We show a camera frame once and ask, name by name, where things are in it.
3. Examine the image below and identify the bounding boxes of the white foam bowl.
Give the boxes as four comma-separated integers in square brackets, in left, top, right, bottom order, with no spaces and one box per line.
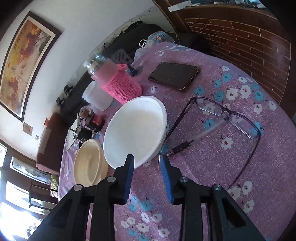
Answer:
[103,96,167,169]

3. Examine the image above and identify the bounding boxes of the dark wooden chair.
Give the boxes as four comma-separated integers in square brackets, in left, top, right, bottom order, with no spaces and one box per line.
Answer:
[28,181,58,211]

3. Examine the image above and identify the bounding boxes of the wooden glass door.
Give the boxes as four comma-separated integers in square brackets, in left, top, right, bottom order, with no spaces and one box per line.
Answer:
[1,141,51,240]

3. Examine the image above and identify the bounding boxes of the clear ballpoint pen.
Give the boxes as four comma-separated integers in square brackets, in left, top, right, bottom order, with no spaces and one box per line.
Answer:
[167,117,229,157]

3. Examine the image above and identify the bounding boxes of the white folded paper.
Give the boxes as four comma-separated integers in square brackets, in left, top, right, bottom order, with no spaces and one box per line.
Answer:
[66,114,81,151]

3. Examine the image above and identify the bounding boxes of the purple floral tablecloth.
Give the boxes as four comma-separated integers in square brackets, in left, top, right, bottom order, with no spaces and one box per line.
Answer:
[114,42,295,240]

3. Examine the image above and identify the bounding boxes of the small dark cork-topped jar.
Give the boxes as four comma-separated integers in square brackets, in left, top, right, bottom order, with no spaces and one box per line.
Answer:
[79,106,105,133]

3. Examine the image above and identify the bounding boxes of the maroon armchair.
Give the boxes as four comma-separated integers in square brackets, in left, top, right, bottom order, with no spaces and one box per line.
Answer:
[36,113,68,176]

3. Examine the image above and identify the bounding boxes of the purple-framed eyeglasses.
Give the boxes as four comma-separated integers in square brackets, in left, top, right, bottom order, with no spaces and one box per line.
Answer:
[159,96,261,186]

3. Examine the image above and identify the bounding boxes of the white plastic jar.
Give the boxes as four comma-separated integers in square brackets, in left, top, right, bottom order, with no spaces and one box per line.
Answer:
[82,81,113,111]

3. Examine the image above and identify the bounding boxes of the pink knit-sleeved bottle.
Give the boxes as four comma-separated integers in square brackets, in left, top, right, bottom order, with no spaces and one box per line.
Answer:
[83,54,142,104]

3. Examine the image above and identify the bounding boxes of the black smartphone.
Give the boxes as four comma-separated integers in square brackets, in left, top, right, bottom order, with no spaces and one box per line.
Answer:
[148,62,200,91]

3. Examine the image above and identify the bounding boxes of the black sofa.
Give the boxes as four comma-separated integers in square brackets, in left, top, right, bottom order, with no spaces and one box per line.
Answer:
[55,21,176,112]

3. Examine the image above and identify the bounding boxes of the framed horse painting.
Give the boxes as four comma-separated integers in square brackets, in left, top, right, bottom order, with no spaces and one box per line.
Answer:
[1,11,61,121]

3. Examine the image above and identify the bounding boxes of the brown brick-pattern cabinet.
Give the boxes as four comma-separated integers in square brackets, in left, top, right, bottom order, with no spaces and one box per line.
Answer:
[154,1,295,116]

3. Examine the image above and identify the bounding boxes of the small wall plaque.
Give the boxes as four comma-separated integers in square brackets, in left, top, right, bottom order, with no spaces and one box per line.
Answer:
[23,122,33,136]

